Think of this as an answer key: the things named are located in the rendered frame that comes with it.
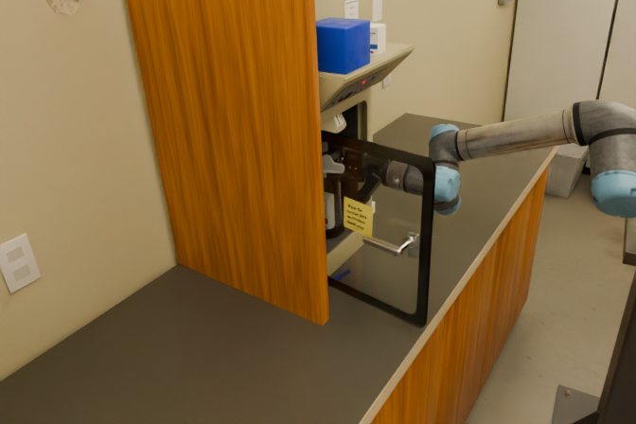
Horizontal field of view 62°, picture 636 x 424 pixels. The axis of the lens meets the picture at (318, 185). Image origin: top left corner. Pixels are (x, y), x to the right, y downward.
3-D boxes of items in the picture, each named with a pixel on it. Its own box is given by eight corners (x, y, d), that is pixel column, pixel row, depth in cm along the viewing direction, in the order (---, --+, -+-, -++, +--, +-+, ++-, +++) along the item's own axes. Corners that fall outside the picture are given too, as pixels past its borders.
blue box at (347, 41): (304, 69, 109) (302, 25, 105) (330, 59, 117) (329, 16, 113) (345, 75, 104) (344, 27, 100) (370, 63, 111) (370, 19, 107)
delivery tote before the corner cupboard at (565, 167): (484, 182, 390) (488, 140, 375) (504, 162, 419) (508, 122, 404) (572, 203, 357) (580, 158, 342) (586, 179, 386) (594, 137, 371)
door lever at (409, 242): (376, 234, 112) (376, 223, 111) (415, 249, 106) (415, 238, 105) (361, 245, 108) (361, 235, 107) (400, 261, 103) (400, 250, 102)
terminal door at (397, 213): (318, 277, 132) (309, 126, 114) (426, 329, 114) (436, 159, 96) (315, 279, 131) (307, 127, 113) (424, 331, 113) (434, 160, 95)
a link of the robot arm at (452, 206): (463, 175, 135) (453, 158, 126) (462, 218, 132) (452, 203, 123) (432, 177, 139) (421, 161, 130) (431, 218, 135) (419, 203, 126)
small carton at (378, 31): (357, 54, 120) (356, 26, 117) (365, 49, 124) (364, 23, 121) (378, 55, 118) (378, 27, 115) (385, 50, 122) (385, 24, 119)
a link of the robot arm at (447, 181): (453, 209, 122) (445, 197, 115) (410, 198, 128) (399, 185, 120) (465, 178, 123) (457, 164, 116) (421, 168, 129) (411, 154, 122)
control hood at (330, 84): (298, 118, 113) (295, 71, 108) (373, 79, 136) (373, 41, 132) (344, 127, 107) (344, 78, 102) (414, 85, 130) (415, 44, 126)
